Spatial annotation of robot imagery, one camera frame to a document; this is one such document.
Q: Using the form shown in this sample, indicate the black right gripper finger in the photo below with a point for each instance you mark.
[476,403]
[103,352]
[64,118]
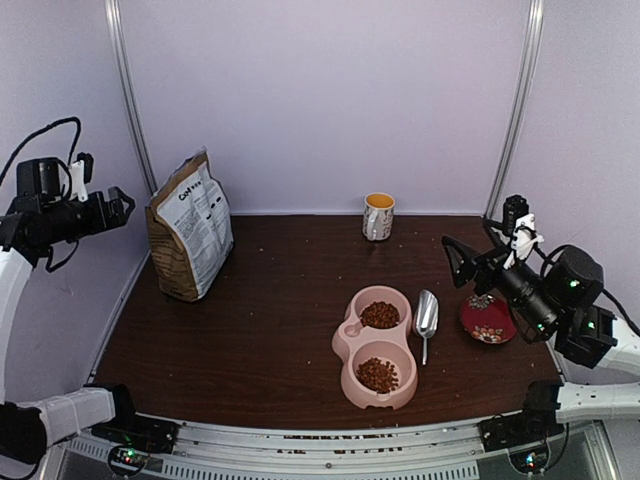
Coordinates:
[462,273]
[457,251]

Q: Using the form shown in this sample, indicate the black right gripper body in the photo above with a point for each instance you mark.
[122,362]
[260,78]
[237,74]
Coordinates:
[490,264]

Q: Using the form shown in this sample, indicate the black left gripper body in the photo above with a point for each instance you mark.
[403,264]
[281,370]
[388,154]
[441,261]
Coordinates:
[90,222]

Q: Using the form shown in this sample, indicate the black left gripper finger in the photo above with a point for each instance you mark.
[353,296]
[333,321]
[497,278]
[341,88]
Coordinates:
[118,217]
[120,202]

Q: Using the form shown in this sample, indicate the silver metal scoop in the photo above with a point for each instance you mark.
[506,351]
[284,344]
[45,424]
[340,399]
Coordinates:
[425,320]

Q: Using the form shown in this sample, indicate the brown pet food bag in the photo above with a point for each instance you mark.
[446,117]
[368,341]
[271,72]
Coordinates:
[189,227]

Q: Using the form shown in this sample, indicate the pink double pet bowl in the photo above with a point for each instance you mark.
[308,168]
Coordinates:
[355,344]

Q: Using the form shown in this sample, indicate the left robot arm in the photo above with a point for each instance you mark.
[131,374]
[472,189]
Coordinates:
[52,205]

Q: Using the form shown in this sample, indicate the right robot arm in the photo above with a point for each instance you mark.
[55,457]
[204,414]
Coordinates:
[558,303]

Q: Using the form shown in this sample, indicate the brown kibble pet food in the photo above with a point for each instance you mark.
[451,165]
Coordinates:
[380,315]

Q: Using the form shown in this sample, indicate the red floral saucer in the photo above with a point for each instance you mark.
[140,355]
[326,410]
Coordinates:
[486,318]

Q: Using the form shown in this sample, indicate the floral ceramic mug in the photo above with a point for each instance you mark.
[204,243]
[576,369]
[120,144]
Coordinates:
[378,216]

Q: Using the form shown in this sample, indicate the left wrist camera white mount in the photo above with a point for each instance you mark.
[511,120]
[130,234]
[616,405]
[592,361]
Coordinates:
[80,174]

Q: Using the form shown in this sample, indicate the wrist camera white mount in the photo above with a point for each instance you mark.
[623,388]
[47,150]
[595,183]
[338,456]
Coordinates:
[80,174]
[518,226]

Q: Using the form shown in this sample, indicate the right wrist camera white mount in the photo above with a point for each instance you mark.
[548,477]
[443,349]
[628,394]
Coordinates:
[518,226]

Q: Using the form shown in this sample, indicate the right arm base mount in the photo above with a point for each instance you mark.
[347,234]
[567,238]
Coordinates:
[533,442]

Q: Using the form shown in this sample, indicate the front aluminium rail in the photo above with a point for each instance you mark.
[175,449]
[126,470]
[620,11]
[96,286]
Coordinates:
[451,450]

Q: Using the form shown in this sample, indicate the left aluminium frame post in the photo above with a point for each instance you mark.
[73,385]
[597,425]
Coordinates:
[116,32]

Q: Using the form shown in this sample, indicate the aluminium frame post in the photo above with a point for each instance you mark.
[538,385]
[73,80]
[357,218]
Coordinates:
[527,69]
[116,32]

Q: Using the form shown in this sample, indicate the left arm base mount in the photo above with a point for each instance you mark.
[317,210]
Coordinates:
[135,444]

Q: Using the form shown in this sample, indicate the right aluminium frame post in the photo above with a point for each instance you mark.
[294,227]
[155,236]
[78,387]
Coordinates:
[527,69]

